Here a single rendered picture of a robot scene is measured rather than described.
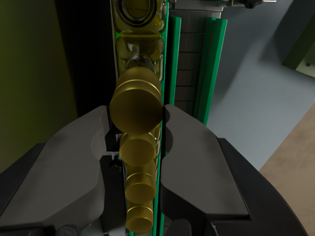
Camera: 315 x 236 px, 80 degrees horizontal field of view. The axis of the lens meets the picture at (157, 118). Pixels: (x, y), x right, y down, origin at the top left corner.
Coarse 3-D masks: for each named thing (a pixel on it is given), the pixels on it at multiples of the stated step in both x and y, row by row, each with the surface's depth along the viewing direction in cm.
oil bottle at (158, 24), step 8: (112, 0) 18; (128, 0) 20; (136, 0) 20; (144, 0) 20; (160, 0) 18; (112, 8) 18; (128, 8) 20; (136, 8) 20; (144, 8) 20; (160, 8) 18; (112, 16) 19; (136, 16) 20; (160, 16) 18; (120, 24) 19; (152, 24) 19; (160, 24) 19; (120, 32) 20; (128, 32) 19; (136, 32) 19; (144, 32) 19; (152, 32) 19; (160, 32) 20
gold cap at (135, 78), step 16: (128, 80) 12; (144, 80) 12; (112, 96) 12; (128, 96) 11; (144, 96) 11; (160, 96) 12; (112, 112) 12; (128, 112) 12; (144, 112) 12; (160, 112) 12; (128, 128) 12; (144, 128) 12
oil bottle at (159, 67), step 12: (120, 36) 22; (132, 36) 21; (144, 36) 22; (156, 36) 22; (120, 48) 20; (132, 48) 20; (144, 48) 20; (156, 48) 20; (120, 60) 20; (156, 60) 20; (120, 72) 21; (156, 72) 21
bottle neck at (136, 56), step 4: (132, 56) 20; (136, 56) 19; (140, 56) 19; (144, 56) 19; (128, 60) 20; (132, 60) 18; (136, 60) 18; (140, 60) 18; (144, 60) 18; (148, 60) 19; (128, 64) 17; (132, 64) 17; (136, 64) 16; (140, 64) 16; (144, 64) 17; (148, 64) 17; (152, 64) 20; (148, 68) 16; (152, 68) 17
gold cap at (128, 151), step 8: (128, 136) 17; (136, 136) 17; (144, 136) 17; (152, 136) 18; (120, 144) 17; (128, 144) 17; (136, 144) 17; (144, 144) 17; (152, 144) 17; (120, 152) 17; (128, 152) 17; (136, 152) 17; (144, 152) 17; (152, 152) 17; (128, 160) 18; (136, 160) 18; (144, 160) 18
